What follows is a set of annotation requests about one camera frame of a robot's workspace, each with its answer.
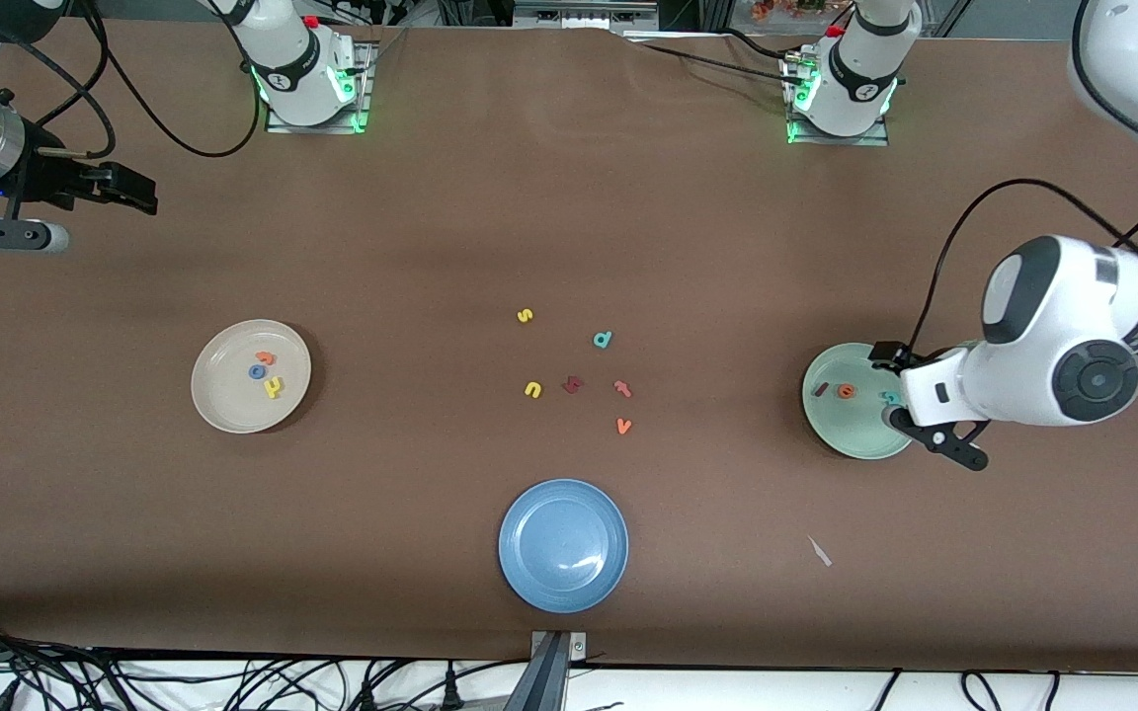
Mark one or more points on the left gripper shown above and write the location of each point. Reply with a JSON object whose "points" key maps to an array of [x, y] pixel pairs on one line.
{"points": [[887, 353]]}

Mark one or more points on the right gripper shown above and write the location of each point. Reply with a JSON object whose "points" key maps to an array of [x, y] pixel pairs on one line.
{"points": [[47, 175]]}

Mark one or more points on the yellow foam letter h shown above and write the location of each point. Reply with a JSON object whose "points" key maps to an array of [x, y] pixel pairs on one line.
{"points": [[274, 388]]}

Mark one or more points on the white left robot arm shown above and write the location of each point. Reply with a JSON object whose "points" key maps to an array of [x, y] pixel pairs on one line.
{"points": [[1063, 316]]}

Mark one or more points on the green plate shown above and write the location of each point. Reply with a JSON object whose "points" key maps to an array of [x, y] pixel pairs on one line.
{"points": [[846, 430]]}

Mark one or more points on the small grey paper scrap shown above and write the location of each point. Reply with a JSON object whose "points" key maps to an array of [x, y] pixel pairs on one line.
{"points": [[820, 553]]}

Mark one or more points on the beige brown plate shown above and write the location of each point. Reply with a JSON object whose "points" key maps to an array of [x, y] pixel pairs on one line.
{"points": [[228, 395]]}

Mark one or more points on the dark red foam letter k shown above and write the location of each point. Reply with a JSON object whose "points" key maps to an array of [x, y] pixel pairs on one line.
{"points": [[572, 385]]}

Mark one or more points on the brown paper table cover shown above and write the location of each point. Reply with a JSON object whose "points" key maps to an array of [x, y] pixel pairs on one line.
{"points": [[569, 197]]}

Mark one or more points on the orange flower decoration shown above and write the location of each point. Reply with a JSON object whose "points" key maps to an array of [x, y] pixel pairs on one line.
{"points": [[786, 8]]}

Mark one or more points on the blue plate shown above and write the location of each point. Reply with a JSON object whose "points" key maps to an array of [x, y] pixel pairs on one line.
{"points": [[563, 548]]}

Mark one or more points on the silver equipment box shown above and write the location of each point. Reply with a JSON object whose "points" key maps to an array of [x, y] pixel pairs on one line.
{"points": [[579, 15]]}

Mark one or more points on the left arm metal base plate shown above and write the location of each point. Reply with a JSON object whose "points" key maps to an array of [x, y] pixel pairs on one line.
{"points": [[846, 140]]}

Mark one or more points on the silver mounting bracket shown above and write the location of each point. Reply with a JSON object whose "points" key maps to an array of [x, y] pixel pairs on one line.
{"points": [[577, 647]]}

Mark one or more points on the grey camera pole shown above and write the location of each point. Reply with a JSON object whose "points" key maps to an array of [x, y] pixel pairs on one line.
{"points": [[544, 686]]}

